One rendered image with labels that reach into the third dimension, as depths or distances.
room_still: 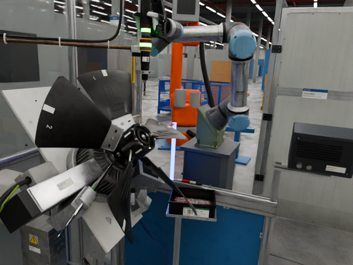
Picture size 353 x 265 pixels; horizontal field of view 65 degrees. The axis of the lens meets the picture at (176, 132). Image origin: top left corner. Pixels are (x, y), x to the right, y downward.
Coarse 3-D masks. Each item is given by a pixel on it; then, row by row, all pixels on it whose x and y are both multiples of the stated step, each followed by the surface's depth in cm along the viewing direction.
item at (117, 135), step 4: (112, 128) 96; (116, 128) 97; (120, 128) 98; (108, 132) 96; (112, 132) 97; (116, 132) 98; (120, 132) 99; (108, 136) 96; (116, 136) 98; (120, 136) 99; (104, 140) 96; (108, 140) 97; (112, 140) 98; (116, 140) 99; (104, 144) 96; (108, 144) 97; (112, 144) 98; (116, 144) 99; (104, 148) 96; (108, 148) 98; (112, 148) 99
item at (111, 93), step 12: (96, 72) 113; (108, 72) 115; (120, 72) 118; (84, 84) 109; (96, 84) 111; (108, 84) 112; (120, 84) 114; (96, 96) 109; (108, 96) 110; (120, 96) 111; (108, 108) 108; (120, 108) 109
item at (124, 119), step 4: (124, 116) 108; (128, 116) 108; (112, 120) 107; (116, 120) 107; (120, 120) 108; (124, 120) 108; (132, 120) 108; (112, 124) 107; (116, 124) 107; (120, 124) 107; (124, 124) 107; (128, 124) 107; (132, 124) 107; (124, 128) 106
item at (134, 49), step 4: (132, 48) 102; (136, 48) 102; (132, 52) 102; (136, 52) 102; (136, 56) 102; (140, 56) 103; (136, 60) 103; (136, 64) 103; (136, 68) 104; (136, 72) 105; (140, 72) 103; (144, 72) 103; (148, 72) 103; (152, 72) 105
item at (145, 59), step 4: (144, 52) 103; (148, 52) 103; (144, 56) 103; (148, 56) 104; (144, 60) 104; (148, 60) 104; (144, 64) 104; (148, 64) 105; (144, 68) 104; (148, 68) 105; (144, 76) 106
